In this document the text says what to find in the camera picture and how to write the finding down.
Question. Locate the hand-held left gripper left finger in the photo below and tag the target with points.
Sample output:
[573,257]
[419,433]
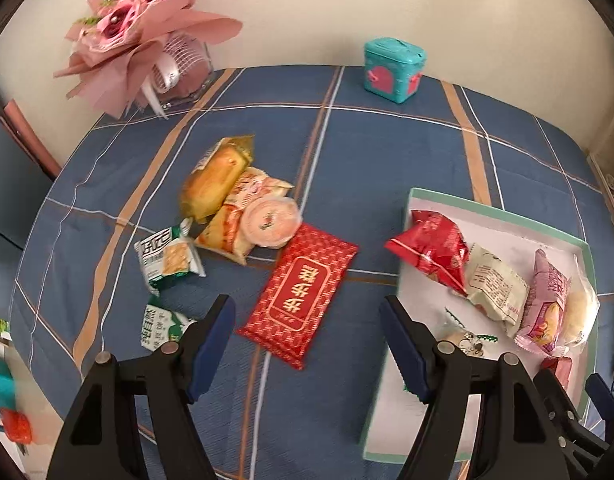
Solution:
[212,355]

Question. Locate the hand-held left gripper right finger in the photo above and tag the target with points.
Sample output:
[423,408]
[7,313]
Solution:
[407,355]

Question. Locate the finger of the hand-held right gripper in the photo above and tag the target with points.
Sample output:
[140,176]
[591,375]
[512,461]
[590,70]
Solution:
[557,395]
[604,400]

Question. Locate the dark red snack packet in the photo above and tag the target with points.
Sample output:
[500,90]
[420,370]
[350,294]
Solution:
[559,370]

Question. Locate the green white cracker packet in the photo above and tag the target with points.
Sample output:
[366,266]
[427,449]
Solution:
[162,330]
[462,335]
[169,260]

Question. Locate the pink snack packet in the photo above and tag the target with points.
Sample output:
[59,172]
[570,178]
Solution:
[544,305]

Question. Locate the clear white bun packet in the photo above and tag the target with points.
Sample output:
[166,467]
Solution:
[582,305]

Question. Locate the red patterned snack packet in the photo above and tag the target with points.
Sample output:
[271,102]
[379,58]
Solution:
[297,295]

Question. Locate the red crinkled snack packet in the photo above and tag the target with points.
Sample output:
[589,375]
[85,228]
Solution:
[432,250]

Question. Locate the cream and green snack packet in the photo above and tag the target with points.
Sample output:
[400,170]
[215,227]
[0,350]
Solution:
[497,285]

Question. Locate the orange snack packet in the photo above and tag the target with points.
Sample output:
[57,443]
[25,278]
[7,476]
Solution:
[227,230]

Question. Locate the pink jelly cup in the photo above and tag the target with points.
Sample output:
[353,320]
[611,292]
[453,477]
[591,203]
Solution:
[269,222]

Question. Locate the white tray with green rim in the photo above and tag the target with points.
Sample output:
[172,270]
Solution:
[512,230]

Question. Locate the yellow bread packet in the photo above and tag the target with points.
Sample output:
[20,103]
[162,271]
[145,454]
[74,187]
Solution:
[212,185]

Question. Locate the blue plaid tablecloth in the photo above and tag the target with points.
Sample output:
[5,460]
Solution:
[387,160]

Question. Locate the orange red toy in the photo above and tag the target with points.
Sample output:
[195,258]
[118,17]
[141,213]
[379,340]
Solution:
[16,425]

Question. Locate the teal basket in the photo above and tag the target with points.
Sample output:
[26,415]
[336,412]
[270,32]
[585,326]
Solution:
[2,385]

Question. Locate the grey refrigerator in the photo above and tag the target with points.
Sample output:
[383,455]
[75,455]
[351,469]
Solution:
[12,185]

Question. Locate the teal tin box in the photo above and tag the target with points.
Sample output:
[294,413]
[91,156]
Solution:
[392,75]

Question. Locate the pink board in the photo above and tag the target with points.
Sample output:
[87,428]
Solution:
[32,140]

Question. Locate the clear glass vase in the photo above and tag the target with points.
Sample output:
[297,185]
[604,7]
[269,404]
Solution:
[187,70]

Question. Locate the pink flower bouquet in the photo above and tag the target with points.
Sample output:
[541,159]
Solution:
[127,20]

